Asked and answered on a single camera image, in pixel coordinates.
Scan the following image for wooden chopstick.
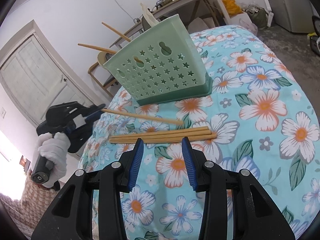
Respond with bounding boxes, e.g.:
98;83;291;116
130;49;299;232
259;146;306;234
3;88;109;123
101;108;184;125
78;43;117;55
109;130;212;143
102;22;131;42
109;133;217;144
109;126;211;140

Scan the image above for white gloved left hand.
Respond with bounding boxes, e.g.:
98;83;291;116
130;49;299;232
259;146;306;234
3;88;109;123
31;132;71;189

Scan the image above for white door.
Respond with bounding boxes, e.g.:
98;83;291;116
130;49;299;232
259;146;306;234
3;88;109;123
1;34;92;126

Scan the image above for wooden chair dark seat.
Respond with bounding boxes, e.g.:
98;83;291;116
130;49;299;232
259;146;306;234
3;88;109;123
88;51;119;98

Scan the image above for floral blue tablecloth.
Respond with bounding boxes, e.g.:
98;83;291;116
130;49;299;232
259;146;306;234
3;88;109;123
80;25;319;239

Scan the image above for green star-perforated utensil holder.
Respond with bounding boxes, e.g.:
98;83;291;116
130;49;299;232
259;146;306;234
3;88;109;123
103;15;212;106

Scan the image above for long wooden side table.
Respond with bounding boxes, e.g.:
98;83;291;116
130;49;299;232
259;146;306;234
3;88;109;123
110;0;232;49

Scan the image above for yellow plastic bag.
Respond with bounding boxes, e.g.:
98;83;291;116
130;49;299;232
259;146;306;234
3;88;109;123
222;0;243;17

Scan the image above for silver refrigerator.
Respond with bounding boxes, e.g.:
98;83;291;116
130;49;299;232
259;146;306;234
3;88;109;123
268;0;314;34

